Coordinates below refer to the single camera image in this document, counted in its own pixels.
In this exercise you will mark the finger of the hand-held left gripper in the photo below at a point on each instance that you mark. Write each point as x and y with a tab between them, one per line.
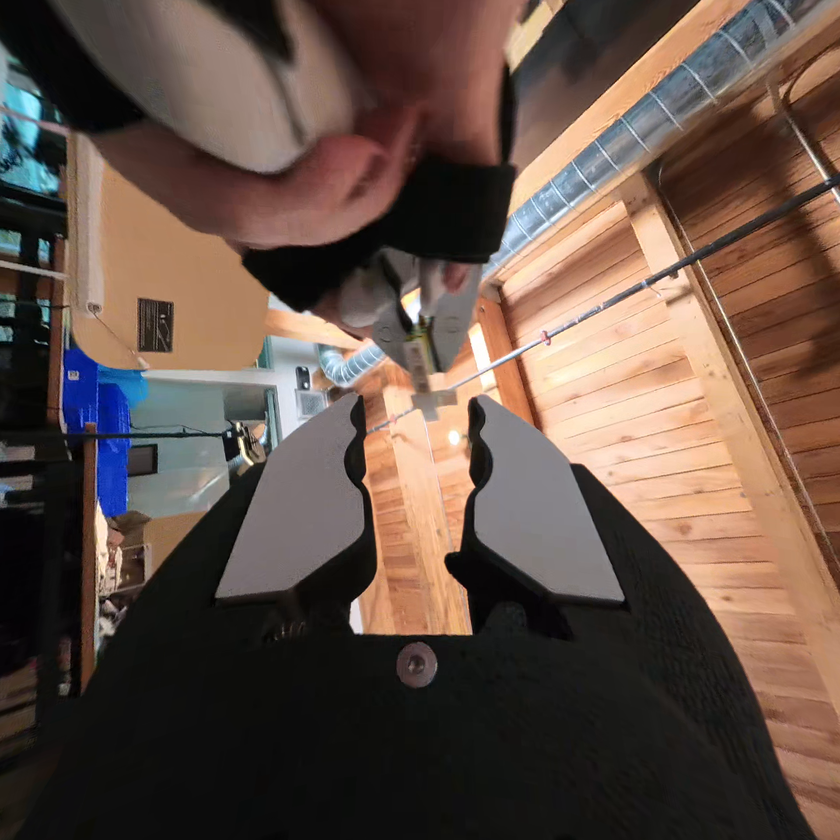
392	333
456	321

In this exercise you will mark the person's left hand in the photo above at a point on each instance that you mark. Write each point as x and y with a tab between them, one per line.
407	72

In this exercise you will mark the black plaque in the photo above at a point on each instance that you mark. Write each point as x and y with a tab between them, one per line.
155	325

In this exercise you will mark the silver ventilation duct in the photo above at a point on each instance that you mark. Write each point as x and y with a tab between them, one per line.
656	115

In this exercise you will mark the dark shelving unit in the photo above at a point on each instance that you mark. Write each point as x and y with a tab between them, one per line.
26	525

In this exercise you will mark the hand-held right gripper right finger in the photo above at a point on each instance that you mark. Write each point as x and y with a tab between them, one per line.
538	518

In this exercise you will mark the small black wall device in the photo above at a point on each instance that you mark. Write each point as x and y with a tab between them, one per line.
303	378

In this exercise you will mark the blue plastic bin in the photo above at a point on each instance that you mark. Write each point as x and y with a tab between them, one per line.
108	446

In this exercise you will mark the striped brick fish model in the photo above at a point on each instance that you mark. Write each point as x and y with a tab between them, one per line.
420	364

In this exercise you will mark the thin metal rod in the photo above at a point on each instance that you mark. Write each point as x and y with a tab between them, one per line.
722	246

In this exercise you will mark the white wall vent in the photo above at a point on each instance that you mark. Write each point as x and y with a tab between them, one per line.
310	405

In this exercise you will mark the tan rounded panel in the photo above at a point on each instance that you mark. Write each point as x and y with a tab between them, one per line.
170	262

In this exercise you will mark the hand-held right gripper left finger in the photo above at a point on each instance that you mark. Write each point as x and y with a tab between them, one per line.
295	512

